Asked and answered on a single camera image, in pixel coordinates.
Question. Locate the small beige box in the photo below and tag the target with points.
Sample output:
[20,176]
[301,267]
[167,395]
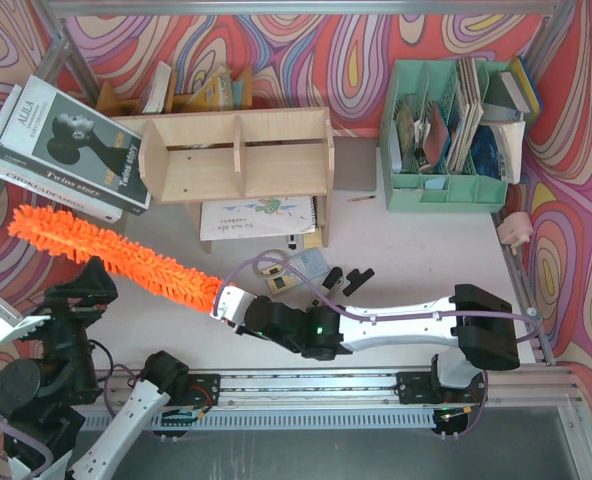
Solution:
[279,279]

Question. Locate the black clip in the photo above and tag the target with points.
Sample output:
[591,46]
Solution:
[355,279]

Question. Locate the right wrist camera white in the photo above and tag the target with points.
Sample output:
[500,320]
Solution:
[232,305]

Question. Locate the blue yellow book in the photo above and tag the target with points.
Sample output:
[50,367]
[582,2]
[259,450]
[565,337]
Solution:
[519,69]

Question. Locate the yellow book in rack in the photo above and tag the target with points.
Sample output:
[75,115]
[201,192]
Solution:
[216,94]

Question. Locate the large Twins story magazine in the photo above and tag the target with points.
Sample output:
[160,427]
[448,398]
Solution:
[61,139]

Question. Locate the mint green desk organizer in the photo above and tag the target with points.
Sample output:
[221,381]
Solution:
[410,183]

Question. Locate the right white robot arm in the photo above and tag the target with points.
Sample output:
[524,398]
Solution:
[474,328]

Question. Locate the white book in rack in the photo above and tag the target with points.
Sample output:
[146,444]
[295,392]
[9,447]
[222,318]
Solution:
[153,97]

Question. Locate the light wooden bookshelf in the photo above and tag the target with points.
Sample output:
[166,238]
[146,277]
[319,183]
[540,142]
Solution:
[191,158]

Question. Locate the small pencil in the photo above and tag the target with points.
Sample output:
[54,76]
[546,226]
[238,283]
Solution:
[362,198]

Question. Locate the red brown booklet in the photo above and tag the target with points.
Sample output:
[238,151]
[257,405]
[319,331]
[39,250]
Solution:
[437,138]

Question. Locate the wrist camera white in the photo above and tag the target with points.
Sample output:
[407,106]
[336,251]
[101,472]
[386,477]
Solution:
[13,325]
[232,305]

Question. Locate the orange microfiber duster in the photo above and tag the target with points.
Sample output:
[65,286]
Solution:
[60,233]

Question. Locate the pink pig figurine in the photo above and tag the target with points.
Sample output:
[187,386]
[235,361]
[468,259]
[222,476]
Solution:
[515,230]

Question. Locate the grey notebook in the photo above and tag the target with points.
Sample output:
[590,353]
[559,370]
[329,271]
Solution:
[355,164]

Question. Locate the white open book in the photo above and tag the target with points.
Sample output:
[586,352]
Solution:
[509,136]

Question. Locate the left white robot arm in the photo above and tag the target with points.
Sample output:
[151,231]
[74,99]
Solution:
[39,396]

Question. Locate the small stapler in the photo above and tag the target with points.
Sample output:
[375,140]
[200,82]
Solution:
[334,276]

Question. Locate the black marker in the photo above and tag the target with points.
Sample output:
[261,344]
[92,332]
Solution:
[292,242]

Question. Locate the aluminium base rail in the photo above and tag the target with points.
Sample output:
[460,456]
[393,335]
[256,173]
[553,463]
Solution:
[238,400]

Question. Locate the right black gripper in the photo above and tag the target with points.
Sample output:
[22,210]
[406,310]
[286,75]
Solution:
[252,314]

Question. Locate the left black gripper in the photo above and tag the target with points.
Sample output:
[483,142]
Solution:
[77,292]

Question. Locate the blue patterned book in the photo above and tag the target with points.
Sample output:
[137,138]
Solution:
[485,152]

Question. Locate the white book under magazine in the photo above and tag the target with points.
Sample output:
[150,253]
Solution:
[35,183]

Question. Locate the grey book on organizer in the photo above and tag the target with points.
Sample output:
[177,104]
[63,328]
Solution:
[504,91]

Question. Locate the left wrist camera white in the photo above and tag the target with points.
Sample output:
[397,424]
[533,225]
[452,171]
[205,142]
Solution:
[13,325]

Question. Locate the spiral sketchbook with frog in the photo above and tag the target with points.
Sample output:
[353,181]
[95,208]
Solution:
[256,218]

